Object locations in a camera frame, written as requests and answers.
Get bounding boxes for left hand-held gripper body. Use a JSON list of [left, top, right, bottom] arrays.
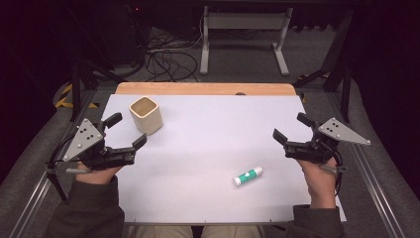
[[62, 118, 137, 172]]

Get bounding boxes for person's left leg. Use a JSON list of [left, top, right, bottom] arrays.
[[126, 224, 194, 238]]

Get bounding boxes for person's left hand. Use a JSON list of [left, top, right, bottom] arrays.
[[75, 166, 124, 185]]

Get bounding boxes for white metal stand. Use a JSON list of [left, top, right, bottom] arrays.
[[199, 5, 294, 77]]

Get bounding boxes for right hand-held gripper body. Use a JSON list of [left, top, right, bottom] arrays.
[[283, 117, 371, 165]]

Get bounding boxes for right hand-held gripper cable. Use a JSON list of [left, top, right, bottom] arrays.
[[318, 150, 349, 197]]

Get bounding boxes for person's right hand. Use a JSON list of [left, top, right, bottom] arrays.
[[296, 157, 339, 209]]

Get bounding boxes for beige square cup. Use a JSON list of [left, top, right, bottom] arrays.
[[128, 95, 164, 136]]

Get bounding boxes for person's right leg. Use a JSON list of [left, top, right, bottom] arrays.
[[200, 224, 265, 238]]

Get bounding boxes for black metal stand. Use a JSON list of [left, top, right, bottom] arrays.
[[291, 9, 355, 124]]

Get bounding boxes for aluminium rail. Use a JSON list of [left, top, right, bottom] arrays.
[[8, 92, 97, 238], [326, 92, 408, 238]]

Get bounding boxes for black floor cables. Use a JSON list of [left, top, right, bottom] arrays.
[[144, 14, 204, 83]]

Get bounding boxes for green and white glue stick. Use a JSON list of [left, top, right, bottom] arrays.
[[231, 166, 264, 187]]

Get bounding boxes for left hand-held gripper cable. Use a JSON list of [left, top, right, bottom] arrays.
[[45, 133, 92, 176]]

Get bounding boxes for black tripod stand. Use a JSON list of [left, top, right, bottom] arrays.
[[69, 59, 128, 123]]

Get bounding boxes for hand-held gripper cable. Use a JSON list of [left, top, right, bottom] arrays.
[[45, 133, 92, 176], [318, 150, 349, 197]]

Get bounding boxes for person's leg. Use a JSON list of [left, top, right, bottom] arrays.
[[126, 224, 194, 238], [200, 224, 265, 238]]

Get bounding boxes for white table mat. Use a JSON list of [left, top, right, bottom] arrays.
[[100, 93, 348, 225]]

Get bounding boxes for yellow and black hazard tape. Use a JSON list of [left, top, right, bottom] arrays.
[[53, 82, 100, 110]]

